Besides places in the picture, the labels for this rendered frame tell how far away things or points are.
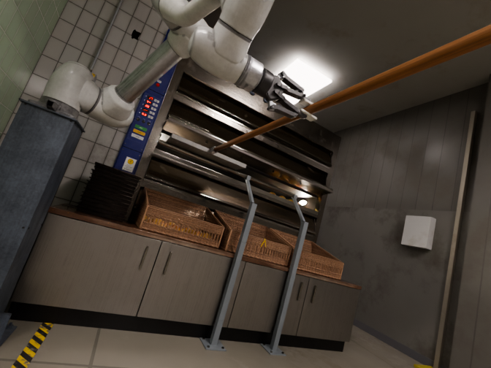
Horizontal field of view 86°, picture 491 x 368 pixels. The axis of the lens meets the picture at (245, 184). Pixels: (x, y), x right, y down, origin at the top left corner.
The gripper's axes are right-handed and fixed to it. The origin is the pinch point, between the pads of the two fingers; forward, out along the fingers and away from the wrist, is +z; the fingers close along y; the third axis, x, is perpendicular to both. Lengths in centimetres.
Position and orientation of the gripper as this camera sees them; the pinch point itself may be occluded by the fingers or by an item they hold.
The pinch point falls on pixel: (307, 109)
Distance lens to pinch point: 92.3
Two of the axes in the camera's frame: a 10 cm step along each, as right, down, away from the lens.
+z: 8.5, 3.4, 4.1
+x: 4.4, -0.2, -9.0
